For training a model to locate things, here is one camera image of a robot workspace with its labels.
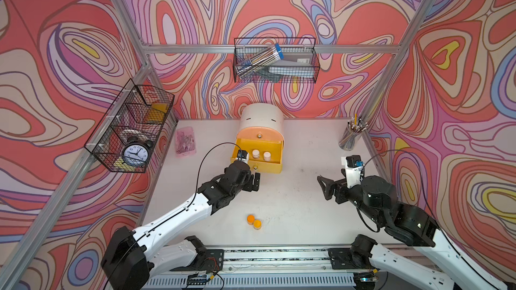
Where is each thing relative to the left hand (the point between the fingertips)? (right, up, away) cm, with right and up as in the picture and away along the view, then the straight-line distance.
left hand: (252, 173), depth 80 cm
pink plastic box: (-37, +10, +28) cm, 48 cm away
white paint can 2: (+6, +6, +9) cm, 12 cm away
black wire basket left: (-45, +14, -9) cm, 48 cm away
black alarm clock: (-40, +9, -12) cm, 42 cm away
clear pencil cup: (+49, +19, +15) cm, 54 cm away
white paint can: (+1, +7, +9) cm, 12 cm away
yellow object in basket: (-38, +24, -2) cm, 45 cm away
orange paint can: (-1, -19, +1) cm, 19 cm away
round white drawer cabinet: (+4, +16, +6) cm, 18 cm away
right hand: (+27, 0, -13) cm, 30 cm away
